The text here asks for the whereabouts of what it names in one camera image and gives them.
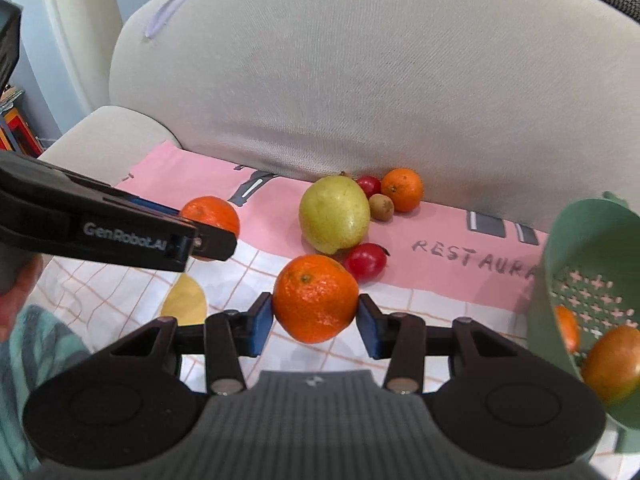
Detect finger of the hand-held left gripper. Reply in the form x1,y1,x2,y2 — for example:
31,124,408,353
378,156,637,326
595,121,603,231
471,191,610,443
104,194,181,219
176,216,238,263

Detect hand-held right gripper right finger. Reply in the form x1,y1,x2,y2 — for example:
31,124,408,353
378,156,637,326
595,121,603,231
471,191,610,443
356,294,531,395

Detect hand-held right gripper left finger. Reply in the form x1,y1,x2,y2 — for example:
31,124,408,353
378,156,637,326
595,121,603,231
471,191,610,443
102,292,273,395

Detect orange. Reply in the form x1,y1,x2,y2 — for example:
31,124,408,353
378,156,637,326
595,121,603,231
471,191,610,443
554,305,581,356
272,254,361,345
180,195,241,239
381,167,425,213

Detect large red cherry tomato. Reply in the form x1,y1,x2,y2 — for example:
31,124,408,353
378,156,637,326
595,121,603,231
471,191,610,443
342,242,390,282

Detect green-yellow apple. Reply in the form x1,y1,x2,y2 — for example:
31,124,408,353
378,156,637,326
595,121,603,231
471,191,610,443
299,172,372,256

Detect green plastic colander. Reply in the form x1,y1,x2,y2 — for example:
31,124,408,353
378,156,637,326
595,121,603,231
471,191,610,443
527,191,640,456

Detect person's left hand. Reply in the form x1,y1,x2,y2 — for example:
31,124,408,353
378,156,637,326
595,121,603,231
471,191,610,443
0,256,45,322

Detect pink printed cloth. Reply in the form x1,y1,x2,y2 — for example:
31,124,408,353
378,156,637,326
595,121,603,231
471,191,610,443
22,140,626,453

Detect stack of colourful books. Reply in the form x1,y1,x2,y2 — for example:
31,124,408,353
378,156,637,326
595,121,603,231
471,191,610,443
0,85,45,155

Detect small brown kiwi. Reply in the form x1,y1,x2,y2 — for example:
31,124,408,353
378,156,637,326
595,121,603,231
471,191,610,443
369,193,395,222

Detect small red cherry tomato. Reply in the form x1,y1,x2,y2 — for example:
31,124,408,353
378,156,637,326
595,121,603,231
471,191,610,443
356,175,382,199

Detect teal striped clothing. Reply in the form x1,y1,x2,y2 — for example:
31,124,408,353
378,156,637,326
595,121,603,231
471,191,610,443
0,305,92,480

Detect black box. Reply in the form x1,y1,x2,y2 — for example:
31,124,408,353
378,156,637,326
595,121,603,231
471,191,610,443
0,0,24,89

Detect beige fabric sofa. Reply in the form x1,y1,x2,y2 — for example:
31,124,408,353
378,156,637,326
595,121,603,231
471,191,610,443
37,0,640,241

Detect orange-red mango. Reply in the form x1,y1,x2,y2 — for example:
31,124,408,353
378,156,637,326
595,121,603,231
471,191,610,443
581,325,640,403

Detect lavender strap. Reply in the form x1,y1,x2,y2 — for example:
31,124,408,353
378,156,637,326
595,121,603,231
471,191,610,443
144,0,202,41

